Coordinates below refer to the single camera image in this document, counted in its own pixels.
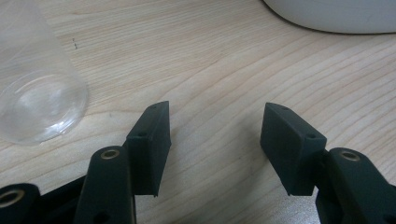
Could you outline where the clear plastic cup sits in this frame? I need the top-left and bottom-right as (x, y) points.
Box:
(0, 0), (90, 147)

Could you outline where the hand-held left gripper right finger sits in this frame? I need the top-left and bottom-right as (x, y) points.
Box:
(260, 102), (396, 224)

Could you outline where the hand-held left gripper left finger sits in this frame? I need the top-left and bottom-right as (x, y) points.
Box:
(73, 100), (173, 224)

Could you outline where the white bowl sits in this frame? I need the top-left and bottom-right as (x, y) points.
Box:
(262, 0), (396, 35)

